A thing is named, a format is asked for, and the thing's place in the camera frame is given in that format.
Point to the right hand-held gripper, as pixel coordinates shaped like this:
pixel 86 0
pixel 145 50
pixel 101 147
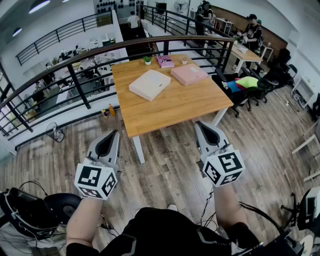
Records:
pixel 225 165

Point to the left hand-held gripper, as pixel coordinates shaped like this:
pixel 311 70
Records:
pixel 87 178

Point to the pink cardboard box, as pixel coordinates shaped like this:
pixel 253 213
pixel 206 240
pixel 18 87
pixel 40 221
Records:
pixel 187 75

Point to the person's left forearm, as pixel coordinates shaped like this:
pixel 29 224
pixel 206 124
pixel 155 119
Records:
pixel 80 220

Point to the person's right forearm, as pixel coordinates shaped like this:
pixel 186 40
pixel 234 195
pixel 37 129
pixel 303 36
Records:
pixel 227 207

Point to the white table leg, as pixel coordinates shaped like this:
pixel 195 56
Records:
pixel 220 116
pixel 138 150

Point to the small dark bottle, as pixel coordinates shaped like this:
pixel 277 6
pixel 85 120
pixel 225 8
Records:
pixel 105 113

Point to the orange bottle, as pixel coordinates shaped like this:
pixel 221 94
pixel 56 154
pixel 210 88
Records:
pixel 112 110

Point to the black office chair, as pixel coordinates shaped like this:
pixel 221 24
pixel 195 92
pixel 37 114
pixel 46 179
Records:
pixel 285 57
pixel 240 97

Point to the blue cushion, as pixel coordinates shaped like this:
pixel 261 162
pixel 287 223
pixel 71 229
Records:
pixel 231 85

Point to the pink cushion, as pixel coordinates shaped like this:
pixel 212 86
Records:
pixel 240 86

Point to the green star cushion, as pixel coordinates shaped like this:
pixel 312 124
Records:
pixel 247 82

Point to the black helmet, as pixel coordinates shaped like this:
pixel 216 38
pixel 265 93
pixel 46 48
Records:
pixel 57 202

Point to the person's white shoe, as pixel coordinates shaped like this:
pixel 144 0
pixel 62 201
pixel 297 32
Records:
pixel 172 207

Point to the small pink cup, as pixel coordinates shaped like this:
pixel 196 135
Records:
pixel 184 60

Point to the pink book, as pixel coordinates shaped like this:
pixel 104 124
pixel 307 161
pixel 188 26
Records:
pixel 165 61

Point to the wooden side table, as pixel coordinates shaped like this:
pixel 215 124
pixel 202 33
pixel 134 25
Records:
pixel 245 53

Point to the black equipment bag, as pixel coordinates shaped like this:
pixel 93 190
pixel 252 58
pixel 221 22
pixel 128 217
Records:
pixel 27 212

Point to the small potted plant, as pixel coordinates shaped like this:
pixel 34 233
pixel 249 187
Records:
pixel 147 60

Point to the person's black clothing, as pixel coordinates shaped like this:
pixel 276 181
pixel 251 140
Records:
pixel 162 232

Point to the white shelf cart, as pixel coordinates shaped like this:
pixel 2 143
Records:
pixel 303 90

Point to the standing fan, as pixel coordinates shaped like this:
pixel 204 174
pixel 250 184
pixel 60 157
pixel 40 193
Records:
pixel 181 5

